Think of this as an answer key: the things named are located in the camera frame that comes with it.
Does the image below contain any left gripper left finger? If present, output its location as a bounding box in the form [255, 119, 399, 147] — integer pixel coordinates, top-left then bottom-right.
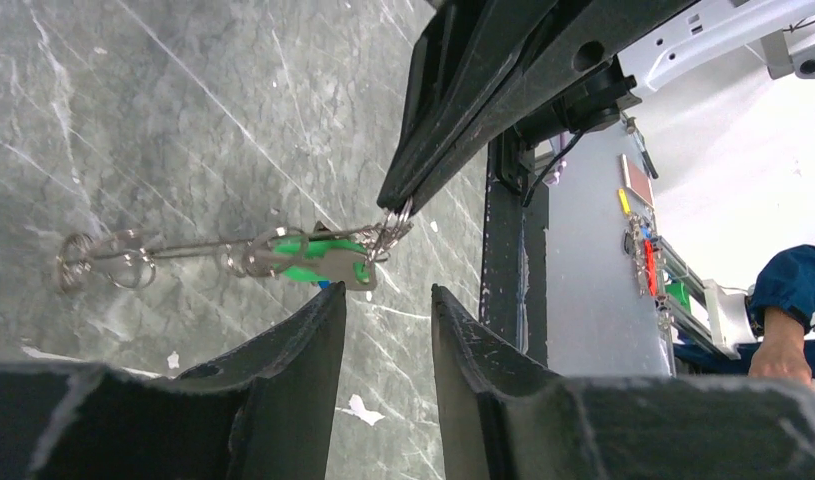
[0, 283, 347, 479]

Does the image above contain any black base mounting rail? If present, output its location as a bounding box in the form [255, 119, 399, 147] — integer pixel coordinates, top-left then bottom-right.
[479, 129, 549, 365]

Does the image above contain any person in blue sleeve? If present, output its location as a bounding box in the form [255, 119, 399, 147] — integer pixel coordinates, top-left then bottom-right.
[671, 243, 815, 389]

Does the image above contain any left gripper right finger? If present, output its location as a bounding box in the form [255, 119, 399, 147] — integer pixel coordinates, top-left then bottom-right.
[432, 285, 815, 479]

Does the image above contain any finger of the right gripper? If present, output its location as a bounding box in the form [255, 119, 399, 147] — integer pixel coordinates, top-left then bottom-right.
[406, 0, 700, 217]
[377, 1, 556, 212]

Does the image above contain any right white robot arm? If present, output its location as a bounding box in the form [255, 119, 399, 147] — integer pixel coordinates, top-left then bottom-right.
[377, 1, 815, 213]

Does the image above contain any green key tag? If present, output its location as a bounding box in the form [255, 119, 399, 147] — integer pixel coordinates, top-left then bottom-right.
[257, 237, 378, 291]

